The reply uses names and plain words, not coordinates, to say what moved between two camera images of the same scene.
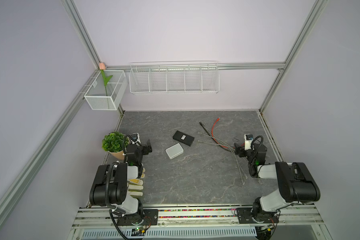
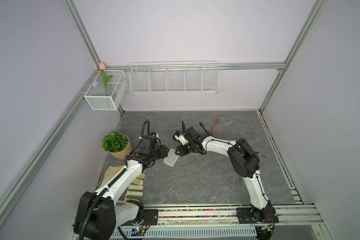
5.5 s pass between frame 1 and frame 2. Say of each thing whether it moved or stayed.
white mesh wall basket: stayed
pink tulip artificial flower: stayed
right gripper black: moved
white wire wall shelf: stayed
